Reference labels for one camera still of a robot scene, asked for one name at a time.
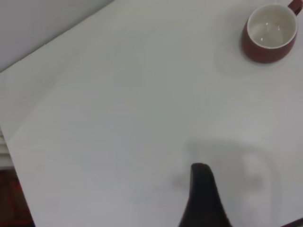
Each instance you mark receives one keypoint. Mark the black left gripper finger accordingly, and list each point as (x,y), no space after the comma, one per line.
(203,201)

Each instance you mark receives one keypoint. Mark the red ceramic mug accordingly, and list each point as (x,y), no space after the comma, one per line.
(260,53)

